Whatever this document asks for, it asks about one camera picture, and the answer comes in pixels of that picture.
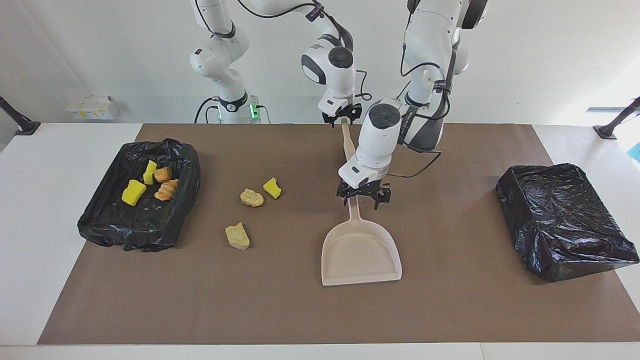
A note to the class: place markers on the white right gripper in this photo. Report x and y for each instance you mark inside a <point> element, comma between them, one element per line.
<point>337,102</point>

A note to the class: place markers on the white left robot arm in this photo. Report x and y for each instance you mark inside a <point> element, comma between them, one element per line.
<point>380,135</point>

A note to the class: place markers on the beige plastic dustpan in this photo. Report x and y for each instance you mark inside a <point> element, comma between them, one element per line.
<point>360,255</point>

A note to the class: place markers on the rounded pale foam chunk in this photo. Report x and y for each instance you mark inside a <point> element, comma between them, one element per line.
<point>251,197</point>

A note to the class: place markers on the brown paper table mat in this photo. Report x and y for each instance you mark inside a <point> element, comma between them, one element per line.
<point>200,300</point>

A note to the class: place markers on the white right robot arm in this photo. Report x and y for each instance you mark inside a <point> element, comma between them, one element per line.
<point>220,50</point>

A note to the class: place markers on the beige plastic hand brush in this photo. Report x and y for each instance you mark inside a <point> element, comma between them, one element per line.
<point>348,142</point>

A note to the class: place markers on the white wall power sockets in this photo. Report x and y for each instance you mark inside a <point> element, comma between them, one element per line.
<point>92,107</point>

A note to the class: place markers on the yellow sponge wedge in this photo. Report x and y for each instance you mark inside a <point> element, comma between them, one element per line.
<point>272,188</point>

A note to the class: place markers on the black bag lined bin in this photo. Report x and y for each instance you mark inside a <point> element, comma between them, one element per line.
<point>560,220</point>
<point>115,225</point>

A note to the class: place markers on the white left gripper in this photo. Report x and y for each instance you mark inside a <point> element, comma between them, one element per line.
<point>365,175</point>

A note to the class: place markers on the green yellow notched sponge piece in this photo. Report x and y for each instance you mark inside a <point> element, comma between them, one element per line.
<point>150,171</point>

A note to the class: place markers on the black camera stand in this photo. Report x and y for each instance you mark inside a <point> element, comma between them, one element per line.
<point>607,132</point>
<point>25,126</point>

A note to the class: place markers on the angular pale foam chunk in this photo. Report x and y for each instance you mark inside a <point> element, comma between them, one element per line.
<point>237,236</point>

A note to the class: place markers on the brown bread roll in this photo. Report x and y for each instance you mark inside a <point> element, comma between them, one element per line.
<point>163,174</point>

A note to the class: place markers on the green yellow trapezoid sponge piece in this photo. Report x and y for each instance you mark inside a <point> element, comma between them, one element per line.
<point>133,192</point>

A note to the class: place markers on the blue object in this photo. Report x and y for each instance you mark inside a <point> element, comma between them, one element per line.
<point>637,152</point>

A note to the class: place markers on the orange striped bread piece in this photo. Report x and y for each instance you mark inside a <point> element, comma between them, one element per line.
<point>166,191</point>

